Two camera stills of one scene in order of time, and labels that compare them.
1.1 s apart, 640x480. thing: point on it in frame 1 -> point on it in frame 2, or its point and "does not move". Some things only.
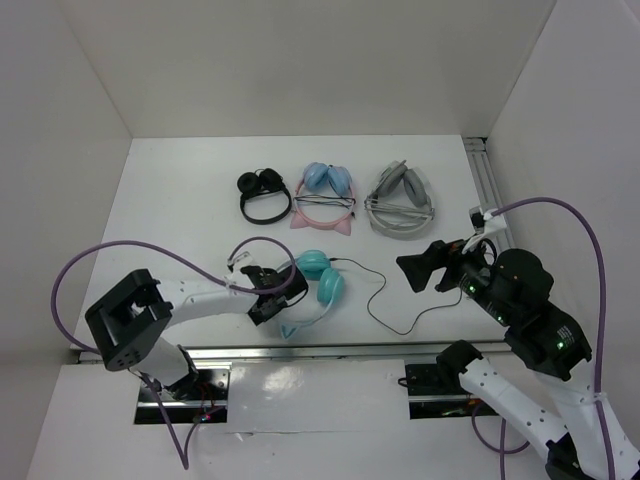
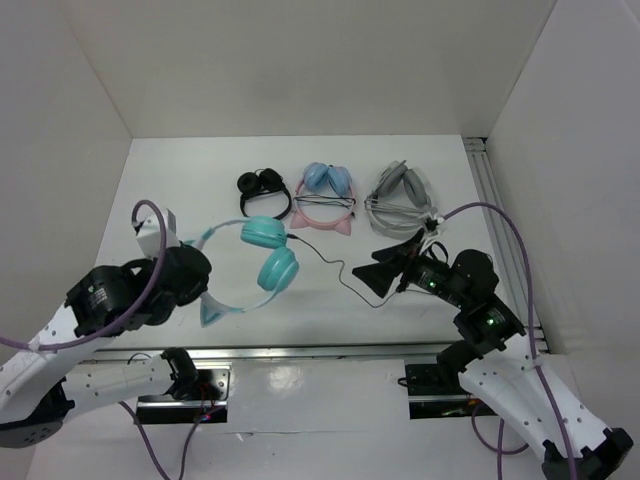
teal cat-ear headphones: [314, 265] -> [277, 267]
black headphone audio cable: [384, 286] -> [343, 268]
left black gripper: [257, 319] -> [202, 288]
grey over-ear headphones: [398, 205] does not move
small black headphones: [262, 181] does not move
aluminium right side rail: [485, 181] does not move
